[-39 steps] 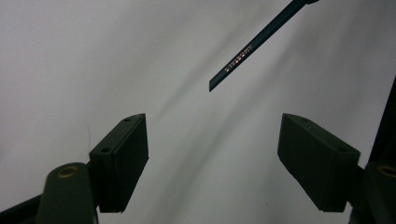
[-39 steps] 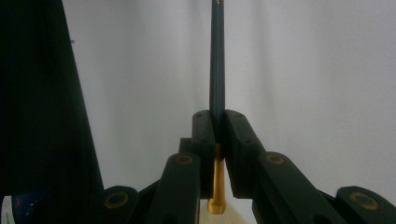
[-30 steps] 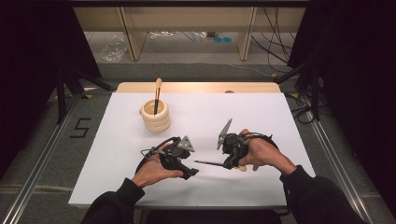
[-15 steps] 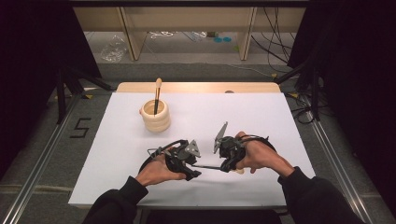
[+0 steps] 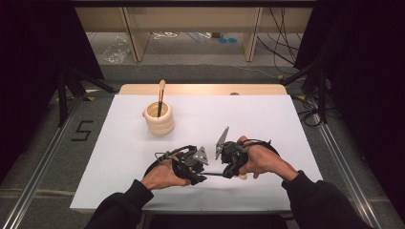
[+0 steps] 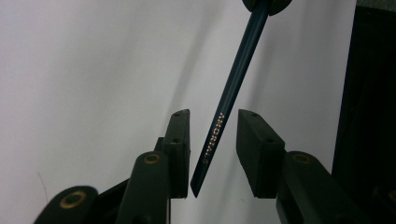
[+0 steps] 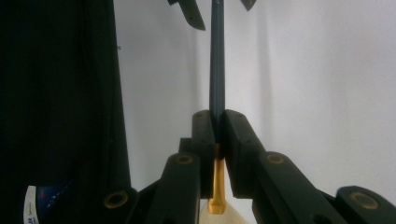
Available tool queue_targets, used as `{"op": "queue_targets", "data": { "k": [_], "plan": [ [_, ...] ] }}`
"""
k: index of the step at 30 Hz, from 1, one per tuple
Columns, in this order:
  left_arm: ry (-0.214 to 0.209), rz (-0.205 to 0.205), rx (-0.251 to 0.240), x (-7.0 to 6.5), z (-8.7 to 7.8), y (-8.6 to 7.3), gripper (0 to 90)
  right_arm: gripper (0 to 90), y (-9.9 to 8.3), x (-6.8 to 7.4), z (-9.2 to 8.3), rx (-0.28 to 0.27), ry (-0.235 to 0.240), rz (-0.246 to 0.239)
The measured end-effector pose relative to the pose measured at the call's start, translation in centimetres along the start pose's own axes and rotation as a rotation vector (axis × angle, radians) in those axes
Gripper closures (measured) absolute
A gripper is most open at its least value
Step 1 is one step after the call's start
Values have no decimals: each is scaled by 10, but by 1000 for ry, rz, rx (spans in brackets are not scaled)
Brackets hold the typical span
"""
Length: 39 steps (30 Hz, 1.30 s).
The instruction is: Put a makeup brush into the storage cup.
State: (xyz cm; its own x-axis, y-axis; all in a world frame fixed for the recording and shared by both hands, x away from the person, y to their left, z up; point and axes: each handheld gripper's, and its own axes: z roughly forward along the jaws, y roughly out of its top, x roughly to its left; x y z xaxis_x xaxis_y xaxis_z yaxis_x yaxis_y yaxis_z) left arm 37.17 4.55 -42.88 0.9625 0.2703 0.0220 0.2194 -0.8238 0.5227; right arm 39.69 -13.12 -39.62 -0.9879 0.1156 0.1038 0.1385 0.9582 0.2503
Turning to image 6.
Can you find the thin dark blue makeup brush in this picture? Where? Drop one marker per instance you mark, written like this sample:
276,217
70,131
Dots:
236,77

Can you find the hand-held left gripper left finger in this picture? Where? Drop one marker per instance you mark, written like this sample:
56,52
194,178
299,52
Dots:
179,155

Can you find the black curtain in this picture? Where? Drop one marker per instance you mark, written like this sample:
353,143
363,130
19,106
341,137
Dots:
367,109

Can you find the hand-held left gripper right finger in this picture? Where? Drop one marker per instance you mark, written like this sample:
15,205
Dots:
257,155

